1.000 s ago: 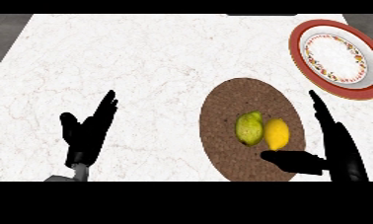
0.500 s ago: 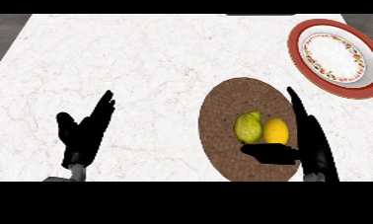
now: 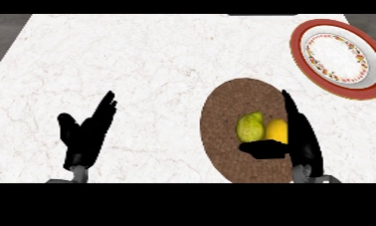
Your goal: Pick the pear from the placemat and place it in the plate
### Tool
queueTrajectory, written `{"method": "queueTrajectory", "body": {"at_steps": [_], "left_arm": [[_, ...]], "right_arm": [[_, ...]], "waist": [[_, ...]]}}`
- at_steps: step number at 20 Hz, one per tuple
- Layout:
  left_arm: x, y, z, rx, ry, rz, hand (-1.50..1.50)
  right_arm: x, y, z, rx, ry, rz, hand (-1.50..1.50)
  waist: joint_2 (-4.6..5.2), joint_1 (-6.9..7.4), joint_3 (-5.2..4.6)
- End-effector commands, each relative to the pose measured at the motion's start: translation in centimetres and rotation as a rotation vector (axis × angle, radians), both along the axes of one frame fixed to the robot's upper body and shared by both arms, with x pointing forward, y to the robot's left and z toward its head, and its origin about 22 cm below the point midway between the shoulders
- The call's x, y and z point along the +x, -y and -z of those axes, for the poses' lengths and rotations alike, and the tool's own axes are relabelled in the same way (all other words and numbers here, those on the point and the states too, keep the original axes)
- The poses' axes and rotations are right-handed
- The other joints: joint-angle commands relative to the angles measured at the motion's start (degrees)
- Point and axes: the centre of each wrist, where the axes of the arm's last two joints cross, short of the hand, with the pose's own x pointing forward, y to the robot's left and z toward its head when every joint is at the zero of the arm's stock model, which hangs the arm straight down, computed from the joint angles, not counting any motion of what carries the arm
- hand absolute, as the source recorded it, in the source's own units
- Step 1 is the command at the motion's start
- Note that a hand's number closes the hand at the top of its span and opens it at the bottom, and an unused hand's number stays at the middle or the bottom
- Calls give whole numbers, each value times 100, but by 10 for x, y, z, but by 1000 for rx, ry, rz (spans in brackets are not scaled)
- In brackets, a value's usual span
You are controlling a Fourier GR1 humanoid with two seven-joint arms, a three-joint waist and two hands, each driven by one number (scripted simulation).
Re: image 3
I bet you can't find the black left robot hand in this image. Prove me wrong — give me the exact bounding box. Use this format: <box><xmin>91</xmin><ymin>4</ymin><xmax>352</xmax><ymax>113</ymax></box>
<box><xmin>55</xmin><ymin>90</ymin><xmax>119</xmax><ymax>171</ymax></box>

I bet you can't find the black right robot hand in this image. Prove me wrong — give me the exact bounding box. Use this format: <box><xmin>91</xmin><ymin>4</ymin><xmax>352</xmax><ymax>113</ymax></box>
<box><xmin>237</xmin><ymin>89</ymin><xmax>325</xmax><ymax>178</ymax></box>

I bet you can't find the green pear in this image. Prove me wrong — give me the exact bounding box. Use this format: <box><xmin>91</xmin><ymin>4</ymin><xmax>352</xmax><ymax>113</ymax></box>
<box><xmin>234</xmin><ymin>111</ymin><xmax>266</xmax><ymax>143</ymax></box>

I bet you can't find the round brown woven placemat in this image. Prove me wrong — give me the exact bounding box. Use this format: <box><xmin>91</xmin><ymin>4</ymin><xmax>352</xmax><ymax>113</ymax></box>
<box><xmin>197</xmin><ymin>77</ymin><xmax>294</xmax><ymax>184</ymax></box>

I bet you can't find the red rimmed white plate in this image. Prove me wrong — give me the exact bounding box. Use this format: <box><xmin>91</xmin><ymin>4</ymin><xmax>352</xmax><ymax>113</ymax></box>
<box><xmin>288</xmin><ymin>18</ymin><xmax>376</xmax><ymax>102</ymax></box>

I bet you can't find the yellow lemon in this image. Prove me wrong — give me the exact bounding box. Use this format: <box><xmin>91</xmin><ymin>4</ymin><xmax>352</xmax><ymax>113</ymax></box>
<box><xmin>263</xmin><ymin>117</ymin><xmax>288</xmax><ymax>145</ymax></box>

